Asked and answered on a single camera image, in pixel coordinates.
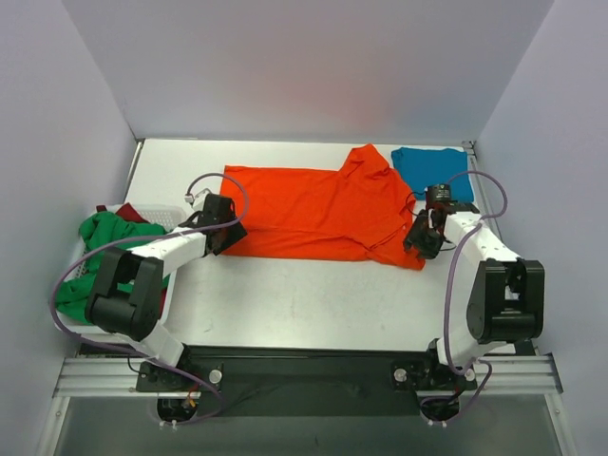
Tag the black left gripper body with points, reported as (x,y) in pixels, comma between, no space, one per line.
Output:
(227,238)

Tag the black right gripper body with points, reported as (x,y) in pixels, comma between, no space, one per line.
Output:
(423,238)

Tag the orange t-shirt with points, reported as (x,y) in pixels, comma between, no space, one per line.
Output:
(361,211)

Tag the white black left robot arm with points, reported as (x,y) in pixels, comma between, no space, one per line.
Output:
(127,291)

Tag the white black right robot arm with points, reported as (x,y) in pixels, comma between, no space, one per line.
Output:
(506,298)

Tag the folded blue t-shirt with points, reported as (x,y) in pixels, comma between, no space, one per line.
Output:
(422,168)

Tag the dark red t-shirt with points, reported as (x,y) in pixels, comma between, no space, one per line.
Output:
(125,212)

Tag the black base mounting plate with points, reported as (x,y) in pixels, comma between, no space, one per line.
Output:
(254,382)

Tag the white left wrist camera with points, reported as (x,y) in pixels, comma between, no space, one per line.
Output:
(197,198)

